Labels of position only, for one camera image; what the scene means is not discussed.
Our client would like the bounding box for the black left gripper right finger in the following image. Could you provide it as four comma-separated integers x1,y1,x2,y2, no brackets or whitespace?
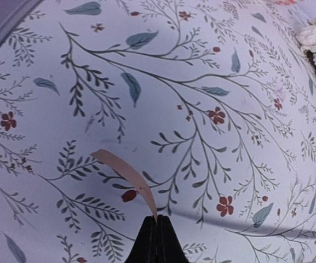
157,215,188,263

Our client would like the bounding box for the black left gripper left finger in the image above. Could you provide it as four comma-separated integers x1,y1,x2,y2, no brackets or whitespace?
126,216,157,263

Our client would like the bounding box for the beige raffia ribbon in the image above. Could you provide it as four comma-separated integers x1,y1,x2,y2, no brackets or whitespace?
90,149,158,223

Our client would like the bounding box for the red patterned ceramic bowl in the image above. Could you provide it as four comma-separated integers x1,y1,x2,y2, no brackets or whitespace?
273,0,299,5

